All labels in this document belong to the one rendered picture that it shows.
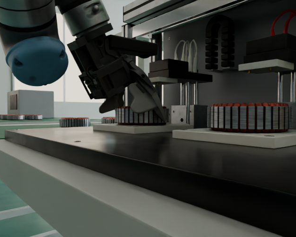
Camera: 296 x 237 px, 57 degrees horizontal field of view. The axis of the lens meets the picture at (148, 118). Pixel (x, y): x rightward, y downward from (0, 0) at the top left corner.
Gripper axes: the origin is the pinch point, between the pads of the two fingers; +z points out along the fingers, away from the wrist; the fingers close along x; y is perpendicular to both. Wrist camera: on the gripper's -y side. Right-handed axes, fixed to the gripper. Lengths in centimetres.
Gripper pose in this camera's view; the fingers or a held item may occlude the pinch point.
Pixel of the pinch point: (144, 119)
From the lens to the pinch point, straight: 57.5
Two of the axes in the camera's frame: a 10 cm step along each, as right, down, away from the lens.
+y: -6.7, 5.1, -5.4
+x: 6.3, 0.2, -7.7
